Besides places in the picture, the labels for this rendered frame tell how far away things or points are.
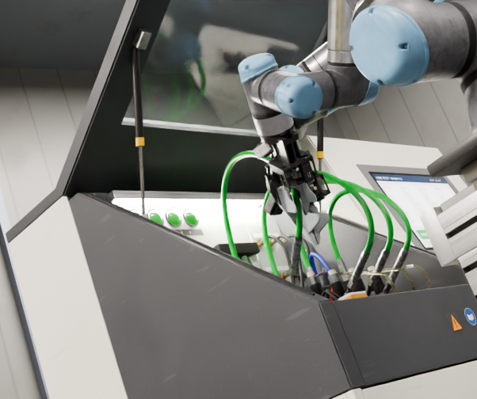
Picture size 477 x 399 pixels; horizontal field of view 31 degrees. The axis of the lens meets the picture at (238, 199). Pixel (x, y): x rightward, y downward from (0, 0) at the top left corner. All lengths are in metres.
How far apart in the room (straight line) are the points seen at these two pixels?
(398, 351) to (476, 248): 0.38
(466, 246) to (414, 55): 0.30
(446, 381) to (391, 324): 0.16
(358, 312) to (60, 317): 0.79
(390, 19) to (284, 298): 0.58
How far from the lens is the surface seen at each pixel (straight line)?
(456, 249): 1.38
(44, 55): 4.21
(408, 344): 1.70
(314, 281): 1.98
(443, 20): 1.31
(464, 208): 1.36
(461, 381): 1.80
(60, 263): 2.10
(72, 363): 2.09
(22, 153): 4.00
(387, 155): 2.71
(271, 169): 1.77
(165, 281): 1.82
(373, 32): 1.29
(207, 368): 1.75
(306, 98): 1.58
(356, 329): 1.59
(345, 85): 1.65
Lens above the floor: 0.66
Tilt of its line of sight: 19 degrees up
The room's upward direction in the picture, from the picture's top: 20 degrees counter-clockwise
